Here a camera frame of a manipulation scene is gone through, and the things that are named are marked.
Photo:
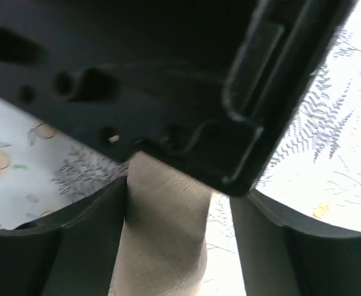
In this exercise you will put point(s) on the beige cloth napkin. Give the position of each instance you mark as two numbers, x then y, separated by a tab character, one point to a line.
162	248

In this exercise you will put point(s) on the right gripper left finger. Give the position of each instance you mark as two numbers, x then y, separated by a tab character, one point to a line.
69	252

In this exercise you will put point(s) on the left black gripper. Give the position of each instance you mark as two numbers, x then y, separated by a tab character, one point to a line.
207	87

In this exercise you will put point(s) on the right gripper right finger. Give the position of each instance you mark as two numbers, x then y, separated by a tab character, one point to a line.
284	252

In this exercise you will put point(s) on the floral tablecloth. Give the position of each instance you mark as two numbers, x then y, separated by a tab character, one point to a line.
315	168

